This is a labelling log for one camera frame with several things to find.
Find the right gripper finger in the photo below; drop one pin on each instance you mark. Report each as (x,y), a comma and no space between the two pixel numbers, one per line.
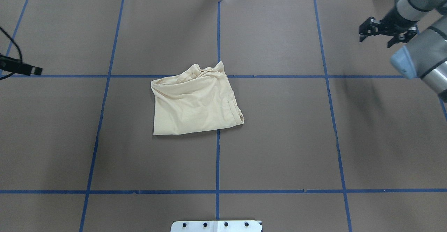
(370,27)
(396,39)

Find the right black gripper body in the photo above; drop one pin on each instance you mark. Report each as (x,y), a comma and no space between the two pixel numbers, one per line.
(397,19)

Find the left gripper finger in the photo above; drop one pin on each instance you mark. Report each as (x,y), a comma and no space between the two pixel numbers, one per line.
(13,65)

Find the cream long-sleeve printed shirt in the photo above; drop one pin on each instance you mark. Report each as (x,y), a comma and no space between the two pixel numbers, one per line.
(197,100)

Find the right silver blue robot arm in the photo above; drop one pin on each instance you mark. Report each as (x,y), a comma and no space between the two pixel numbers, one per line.
(421,25)

